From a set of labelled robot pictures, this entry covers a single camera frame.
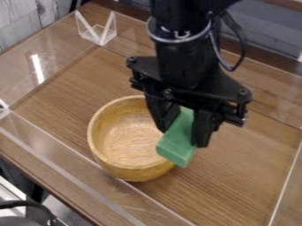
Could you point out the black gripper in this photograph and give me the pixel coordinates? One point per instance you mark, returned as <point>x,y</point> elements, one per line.
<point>186,76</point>

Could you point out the green rectangular block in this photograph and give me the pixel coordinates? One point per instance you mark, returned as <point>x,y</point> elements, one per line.
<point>174,146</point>

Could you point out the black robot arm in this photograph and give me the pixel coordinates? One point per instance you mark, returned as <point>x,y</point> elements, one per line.
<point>186,74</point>

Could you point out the brown wooden bowl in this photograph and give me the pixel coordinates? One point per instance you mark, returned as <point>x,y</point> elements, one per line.
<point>122,138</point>

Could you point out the clear acrylic corner bracket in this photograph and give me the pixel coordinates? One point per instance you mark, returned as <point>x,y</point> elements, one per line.
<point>98,34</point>

